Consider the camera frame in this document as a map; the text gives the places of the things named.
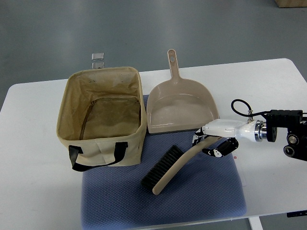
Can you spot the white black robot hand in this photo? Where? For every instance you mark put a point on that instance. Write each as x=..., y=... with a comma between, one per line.
x=232, y=130

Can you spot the beige brush with black bristles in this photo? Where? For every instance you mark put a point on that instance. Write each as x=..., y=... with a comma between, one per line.
x=171, y=163

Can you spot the blue quilted mat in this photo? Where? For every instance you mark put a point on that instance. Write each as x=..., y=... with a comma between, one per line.
x=113, y=198

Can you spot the beige plastic dustpan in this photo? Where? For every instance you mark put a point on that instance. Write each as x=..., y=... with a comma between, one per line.
x=179, y=104

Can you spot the white table leg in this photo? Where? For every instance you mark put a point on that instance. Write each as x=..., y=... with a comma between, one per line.
x=255, y=223

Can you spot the black table control panel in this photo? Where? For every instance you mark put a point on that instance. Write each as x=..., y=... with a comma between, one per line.
x=296, y=214

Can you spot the cardboard box corner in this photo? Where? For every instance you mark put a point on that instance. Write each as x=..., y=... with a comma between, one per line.
x=291, y=3

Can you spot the lower metal floor plate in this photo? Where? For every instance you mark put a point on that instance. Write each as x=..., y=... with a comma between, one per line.
x=98, y=65

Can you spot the metal floor plate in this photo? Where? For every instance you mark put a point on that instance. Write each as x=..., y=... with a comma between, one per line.
x=98, y=56
x=98, y=65

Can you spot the upper metal floor plate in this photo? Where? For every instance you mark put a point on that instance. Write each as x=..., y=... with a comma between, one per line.
x=98, y=56

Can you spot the cream fabric bag black handles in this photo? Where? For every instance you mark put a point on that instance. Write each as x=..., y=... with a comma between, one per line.
x=102, y=119

